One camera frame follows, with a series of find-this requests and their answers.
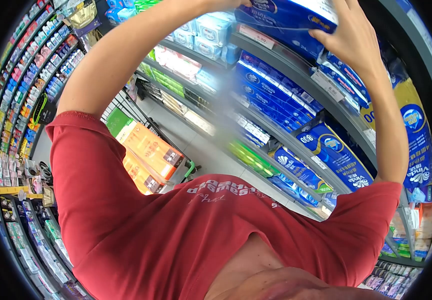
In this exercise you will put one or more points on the full shop shelf with tissue packs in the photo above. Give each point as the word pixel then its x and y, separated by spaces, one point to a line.
pixel 276 90

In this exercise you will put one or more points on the person's right hand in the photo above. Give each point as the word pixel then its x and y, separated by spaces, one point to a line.
pixel 351 41

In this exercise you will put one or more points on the green and white carton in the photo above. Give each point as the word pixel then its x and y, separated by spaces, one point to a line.
pixel 118 122

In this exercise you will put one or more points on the person's right thumb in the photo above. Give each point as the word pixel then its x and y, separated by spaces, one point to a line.
pixel 323 35

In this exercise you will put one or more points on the orange carton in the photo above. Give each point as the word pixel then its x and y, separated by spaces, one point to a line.
pixel 139 176
pixel 152 150

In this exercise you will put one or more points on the metal shopping cart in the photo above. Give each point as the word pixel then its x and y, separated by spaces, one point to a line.
pixel 141 112

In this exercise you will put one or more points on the person's right fingers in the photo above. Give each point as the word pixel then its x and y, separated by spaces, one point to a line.
pixel 345 7

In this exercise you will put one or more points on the full shop shelf with small goods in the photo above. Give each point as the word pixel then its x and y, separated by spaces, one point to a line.
pixel 24 78

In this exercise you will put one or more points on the person's body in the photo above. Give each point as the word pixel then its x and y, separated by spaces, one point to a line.
pixel 186 240

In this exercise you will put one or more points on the blue tissue pack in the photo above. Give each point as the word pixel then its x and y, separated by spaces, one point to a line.
pixel 279 20

